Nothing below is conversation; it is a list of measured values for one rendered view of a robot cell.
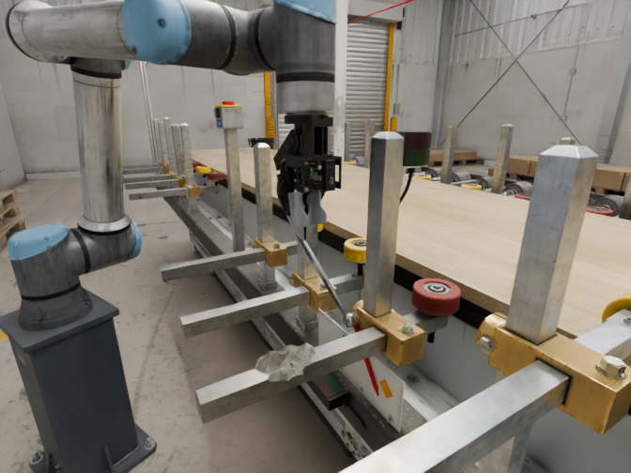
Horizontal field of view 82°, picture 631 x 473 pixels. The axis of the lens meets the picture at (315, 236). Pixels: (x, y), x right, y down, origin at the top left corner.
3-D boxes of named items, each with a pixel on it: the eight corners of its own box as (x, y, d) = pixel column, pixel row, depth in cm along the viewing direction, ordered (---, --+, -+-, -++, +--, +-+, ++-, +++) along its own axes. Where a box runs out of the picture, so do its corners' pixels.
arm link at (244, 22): (191, 9, 57) (244, -7, 50) (245, 22, 66) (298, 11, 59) (197, 73, 60) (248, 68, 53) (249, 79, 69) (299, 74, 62)
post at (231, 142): (236, 261, 128) (225, 129, 113) (231, 256, 132) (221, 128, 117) (248, 258, 130) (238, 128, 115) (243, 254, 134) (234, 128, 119)
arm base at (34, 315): (33, 338, 101) (23, 306, 98) (10, 316, 111) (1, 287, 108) (103, 310, 115) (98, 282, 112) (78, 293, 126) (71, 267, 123)
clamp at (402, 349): (399, 368, 56) (402, 341, 54) (348, 326, 67) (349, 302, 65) (425, 357, 59) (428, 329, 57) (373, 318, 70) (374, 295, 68)
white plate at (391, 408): (397, 433, 59) (402, 383, 56) (316, 348, 80) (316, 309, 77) (400, 432, 59) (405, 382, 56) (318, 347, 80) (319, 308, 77)
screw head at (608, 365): (619, 382, 32) (623, 371, 31) (592, 369, 33) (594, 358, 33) (629, 374, 33) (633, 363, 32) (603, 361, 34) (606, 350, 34)
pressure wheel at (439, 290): (431, 359, 61) (438, 299, 58) (398, 336, 68) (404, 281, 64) (463, 345, 65) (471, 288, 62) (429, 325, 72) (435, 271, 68)
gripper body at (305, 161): (300, 198, 55) (300, 114, 51) (278, 189, 62) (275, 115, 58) (343, 192, 59) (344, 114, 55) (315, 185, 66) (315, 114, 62)
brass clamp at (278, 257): (269, 268, 97) (268, 251, 96) (251, 252, 108) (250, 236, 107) (289, 264, 100) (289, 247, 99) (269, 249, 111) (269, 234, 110)
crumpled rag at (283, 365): (269, 389, 46) (268, 374, 45) (250, 359, 52) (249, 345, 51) (328, 367, 50) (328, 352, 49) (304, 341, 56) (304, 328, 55)
